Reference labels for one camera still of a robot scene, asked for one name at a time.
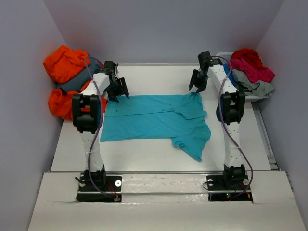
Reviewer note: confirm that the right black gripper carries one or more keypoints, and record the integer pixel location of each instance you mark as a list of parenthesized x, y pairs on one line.
[(202, 86)]

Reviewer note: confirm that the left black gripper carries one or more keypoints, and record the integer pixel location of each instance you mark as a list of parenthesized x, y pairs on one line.
[(112, 95)]

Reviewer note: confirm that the teal t shirt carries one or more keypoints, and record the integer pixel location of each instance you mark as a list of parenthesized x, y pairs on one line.
[(180, 118)]

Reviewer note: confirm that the orange t shirt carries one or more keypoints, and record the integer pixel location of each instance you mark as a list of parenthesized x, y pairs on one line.
[(61, 66)]

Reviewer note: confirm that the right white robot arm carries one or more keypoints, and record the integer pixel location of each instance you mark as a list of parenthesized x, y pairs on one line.
[(230, 111)]

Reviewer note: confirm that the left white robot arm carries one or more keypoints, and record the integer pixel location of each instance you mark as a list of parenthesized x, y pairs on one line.
[(87, 111)]

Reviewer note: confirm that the blue t shirt in basket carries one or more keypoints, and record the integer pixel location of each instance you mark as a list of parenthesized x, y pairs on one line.
[(230, 76)]

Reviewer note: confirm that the white plastic laundry basket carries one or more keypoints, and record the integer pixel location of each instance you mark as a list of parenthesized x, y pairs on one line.
[(226, 56)]

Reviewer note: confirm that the green garment in basket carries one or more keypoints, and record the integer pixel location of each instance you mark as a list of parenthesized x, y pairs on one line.
[(242, 88)]

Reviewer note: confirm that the red t shirt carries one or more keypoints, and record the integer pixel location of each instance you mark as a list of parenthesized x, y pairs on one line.
[(250, 56)]

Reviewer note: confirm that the magenta t shirt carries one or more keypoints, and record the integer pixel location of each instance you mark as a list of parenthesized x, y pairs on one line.
[(253, 74)]

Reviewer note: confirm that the grey t shirt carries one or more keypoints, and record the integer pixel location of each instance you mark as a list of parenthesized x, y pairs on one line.
[(259, 88)]

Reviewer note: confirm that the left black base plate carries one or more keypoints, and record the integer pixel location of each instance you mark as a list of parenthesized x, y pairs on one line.
[(109, 193)]

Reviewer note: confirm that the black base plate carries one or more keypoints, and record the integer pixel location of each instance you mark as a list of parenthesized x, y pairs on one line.
[(109, 193), (218, 191)]

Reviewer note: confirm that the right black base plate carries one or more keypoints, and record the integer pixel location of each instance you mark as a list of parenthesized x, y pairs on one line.
[(218, 191)]

